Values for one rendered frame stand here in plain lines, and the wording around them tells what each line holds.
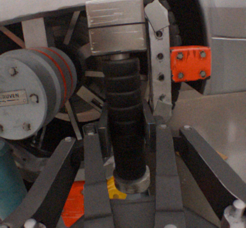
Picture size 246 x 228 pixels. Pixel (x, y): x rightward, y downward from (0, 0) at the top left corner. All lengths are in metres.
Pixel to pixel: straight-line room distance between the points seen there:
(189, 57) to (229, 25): 0.20
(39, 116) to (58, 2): 0.16
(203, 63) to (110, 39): 0.29
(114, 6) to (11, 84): 0.18
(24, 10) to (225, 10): 0.48
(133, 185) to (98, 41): 0.15
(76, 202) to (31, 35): 0.43
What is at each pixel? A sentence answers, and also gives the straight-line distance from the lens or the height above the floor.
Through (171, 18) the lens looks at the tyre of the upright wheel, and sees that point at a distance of 0.49.
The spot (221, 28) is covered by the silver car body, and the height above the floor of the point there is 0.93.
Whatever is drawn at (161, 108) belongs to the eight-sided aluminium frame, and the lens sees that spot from 0.42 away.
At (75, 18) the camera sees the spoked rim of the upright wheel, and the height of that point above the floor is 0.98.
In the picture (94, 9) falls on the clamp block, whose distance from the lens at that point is 0.17.
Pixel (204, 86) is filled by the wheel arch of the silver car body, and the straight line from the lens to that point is 0.56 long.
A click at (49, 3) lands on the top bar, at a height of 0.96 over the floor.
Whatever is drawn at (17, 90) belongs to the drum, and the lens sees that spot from 0.29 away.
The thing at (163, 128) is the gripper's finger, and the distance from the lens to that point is 0.16.
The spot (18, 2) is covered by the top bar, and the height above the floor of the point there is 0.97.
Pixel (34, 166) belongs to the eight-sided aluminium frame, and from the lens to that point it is 0.56.
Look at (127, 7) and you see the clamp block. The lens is 0.17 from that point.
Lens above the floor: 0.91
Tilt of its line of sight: 19 degrees down
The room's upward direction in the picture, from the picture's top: 6 degrees counter-clockwise
